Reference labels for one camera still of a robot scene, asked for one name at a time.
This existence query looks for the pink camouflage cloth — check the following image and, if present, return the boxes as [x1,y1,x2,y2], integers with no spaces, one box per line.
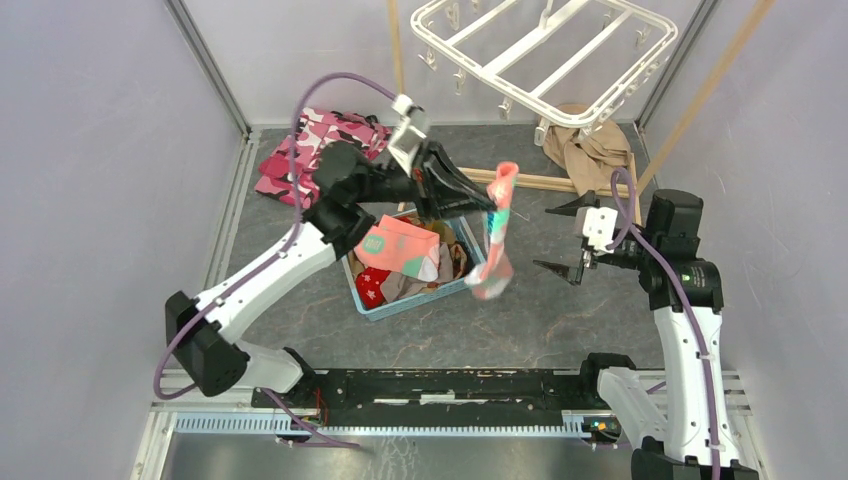
[254,107,391,209]

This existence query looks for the blue plastic basket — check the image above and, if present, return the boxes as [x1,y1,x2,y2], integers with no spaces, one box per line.
[342,211,484,321]

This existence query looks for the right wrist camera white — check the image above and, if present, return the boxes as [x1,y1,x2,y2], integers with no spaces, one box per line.
[575,206,618,254]

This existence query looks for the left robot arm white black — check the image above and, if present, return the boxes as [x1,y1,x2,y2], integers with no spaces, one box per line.
[165,141,496,408]

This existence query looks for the wooden hanger stand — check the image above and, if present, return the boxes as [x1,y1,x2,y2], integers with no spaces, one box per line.
[386,1,776,222]

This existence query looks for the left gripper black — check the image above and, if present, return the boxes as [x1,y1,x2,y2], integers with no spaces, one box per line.
[352,138,498,227]

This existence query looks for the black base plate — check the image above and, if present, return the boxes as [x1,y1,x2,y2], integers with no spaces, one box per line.
[251,368,609,427]

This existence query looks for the brown beige socks pile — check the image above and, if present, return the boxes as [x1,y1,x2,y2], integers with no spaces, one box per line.
[349,214,469,306]

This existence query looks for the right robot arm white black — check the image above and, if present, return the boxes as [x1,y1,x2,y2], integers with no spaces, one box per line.
[540,189,760,479]

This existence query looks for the white clip hanger frame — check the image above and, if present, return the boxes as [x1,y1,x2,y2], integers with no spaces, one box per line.
[409,1,679,144]

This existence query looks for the red sock white stars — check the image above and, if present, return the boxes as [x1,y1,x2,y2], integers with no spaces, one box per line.
[354,267,391,310]

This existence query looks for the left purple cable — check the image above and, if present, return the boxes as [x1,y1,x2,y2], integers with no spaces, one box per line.
[152,72,399,402]

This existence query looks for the beige cloth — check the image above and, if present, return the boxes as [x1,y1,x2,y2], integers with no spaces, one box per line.
[542,120,632,195]

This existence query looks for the pink sock green patches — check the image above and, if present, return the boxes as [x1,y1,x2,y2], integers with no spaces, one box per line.
[464,162,519,300]

